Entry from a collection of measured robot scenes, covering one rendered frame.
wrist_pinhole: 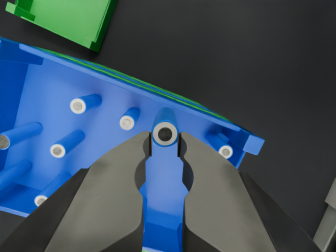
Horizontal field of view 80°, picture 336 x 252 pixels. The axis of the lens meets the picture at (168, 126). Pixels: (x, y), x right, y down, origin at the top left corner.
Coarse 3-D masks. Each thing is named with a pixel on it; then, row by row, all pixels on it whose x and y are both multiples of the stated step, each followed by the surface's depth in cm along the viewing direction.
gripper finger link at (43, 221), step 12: (84, 168) 9; (72, 180) 8; (60, 192) 8; (72, 192) 8; (48, 204) 7; (60, 204) 7; (36, 216) 7; (48, 216) 7; (60, 216) 7; (24, 228) 6; (36, 228) 6; (48, 228) 6; (12, 240) 6; (24, 240) 6; (36, 240) 6; (48, 240) 6
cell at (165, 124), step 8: (160, 112) 16; (168, 112) 16; (160, 120) 13; (168, 120) 13; (152, 128) 13; (160, 128) 13; (168, 128) 13; (176, 128) 13; (152, 136) 13; (160, 136) 13; (168, 136) 13; (176, 136) 13; (160, 144) 13; (168, 144) 13
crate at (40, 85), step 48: (0, 48) 19; (0, 96) 23; (48, 96) 27; (144, 96) 28; (48, 144) 29; (96, 144) 29; (240, 144) 23; (0, 192) 27; (144, 192) 31; (144, 240) 28
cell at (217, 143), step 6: (210, 132) 29; (210, 138) 27; (216, 138) 26; (210, 144) 27; (216, 144) 25; (222, 144) 24; (228, 144) 24; (216, 150) 24; (222, 150) 23; (228, 150) 23; (228, 156) 24
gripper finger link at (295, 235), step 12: (252, 180) 9; (252, 192) 8; (264, 192) 8; (264, 204) 7; (276, 204) 7; (264, 216) 7; (276, 216) 7; (288, 216) 7; (276, 228) 7; (288, 228) 7; (300, 228) 7; (276, 240) 6; (288, 240) 6; (300, 240) 6; (312, 240) 6
